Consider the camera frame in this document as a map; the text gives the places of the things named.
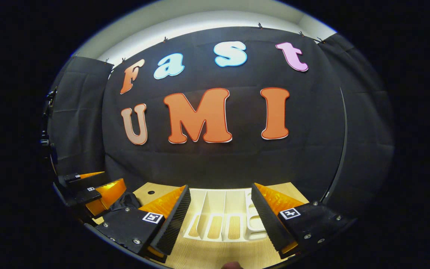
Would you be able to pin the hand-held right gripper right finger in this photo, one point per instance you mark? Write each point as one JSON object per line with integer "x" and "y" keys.
{"x": 271, "y": 224}

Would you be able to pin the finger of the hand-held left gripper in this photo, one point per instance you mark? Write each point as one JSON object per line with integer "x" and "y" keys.
{"x": 69, "y": 180}
{"x": 80, "y": 196}

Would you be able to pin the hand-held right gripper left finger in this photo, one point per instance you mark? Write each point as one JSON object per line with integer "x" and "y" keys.
{"x": 172, "y": 224}

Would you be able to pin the black schoolbag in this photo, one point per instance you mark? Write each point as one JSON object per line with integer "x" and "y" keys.
{"x": 127, "y": 201}

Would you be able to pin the white bookshelf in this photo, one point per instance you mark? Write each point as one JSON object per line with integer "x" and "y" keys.
{"x": 215, "y": 203}

